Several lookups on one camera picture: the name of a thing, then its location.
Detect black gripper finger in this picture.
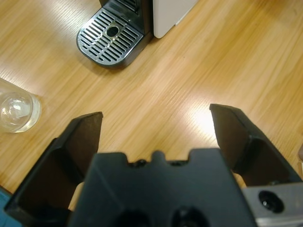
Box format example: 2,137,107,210
4,111,104,227
209,103,303,190

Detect clear drinking glass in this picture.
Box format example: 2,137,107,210
0,78,42,133

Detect white capsule coffee machine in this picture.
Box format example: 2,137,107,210
76,0,198,70

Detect teal plastic tray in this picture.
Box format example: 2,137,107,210
0,185,15,227

